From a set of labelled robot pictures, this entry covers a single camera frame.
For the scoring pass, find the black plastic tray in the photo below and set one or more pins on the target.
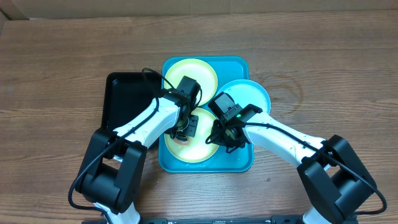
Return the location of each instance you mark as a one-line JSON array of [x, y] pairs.
[[127, 94]]

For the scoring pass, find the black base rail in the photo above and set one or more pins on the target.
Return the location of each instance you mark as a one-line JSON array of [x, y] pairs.
[[276, 219]]

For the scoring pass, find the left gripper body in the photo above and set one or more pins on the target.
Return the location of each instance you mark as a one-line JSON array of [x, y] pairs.
[[186, 129]]

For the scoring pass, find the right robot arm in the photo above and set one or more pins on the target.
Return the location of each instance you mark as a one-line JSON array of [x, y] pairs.
[[335, 180]]

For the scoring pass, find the yellow-green plate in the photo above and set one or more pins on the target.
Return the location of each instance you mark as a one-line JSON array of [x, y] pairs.
[[195, 149], [198, 70]]

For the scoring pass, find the dark wet sponge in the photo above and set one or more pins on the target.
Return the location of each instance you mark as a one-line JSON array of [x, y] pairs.
[[181, 139]]

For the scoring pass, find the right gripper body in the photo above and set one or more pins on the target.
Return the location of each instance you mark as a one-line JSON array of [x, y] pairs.
[[222, 134]]

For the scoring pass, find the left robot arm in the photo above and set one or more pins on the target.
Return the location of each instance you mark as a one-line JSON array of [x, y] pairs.
[[111, 170]]

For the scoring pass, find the light blue plate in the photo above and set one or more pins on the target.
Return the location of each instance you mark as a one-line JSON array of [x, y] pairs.
[[245, 92]]

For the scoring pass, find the teal plastic tray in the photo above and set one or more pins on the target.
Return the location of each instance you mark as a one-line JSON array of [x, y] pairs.
[[227, 68]]

